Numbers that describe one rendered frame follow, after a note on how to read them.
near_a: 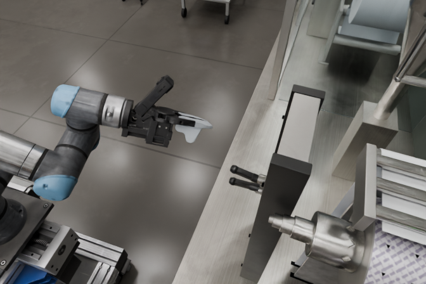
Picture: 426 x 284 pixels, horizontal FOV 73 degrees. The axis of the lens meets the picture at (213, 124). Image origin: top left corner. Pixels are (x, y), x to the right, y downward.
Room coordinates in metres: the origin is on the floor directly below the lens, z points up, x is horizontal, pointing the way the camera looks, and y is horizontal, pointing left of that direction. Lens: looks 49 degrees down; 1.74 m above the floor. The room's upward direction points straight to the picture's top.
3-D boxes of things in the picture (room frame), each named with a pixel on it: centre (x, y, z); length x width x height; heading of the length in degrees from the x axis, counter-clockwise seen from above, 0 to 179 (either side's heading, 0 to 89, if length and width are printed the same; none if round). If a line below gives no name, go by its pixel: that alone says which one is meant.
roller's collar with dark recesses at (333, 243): (0.14, -0.17, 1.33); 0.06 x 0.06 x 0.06; 69
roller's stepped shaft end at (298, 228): (0.16, -0.11, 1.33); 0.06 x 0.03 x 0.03; 69
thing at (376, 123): (0.53, -0.46, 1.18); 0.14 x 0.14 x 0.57
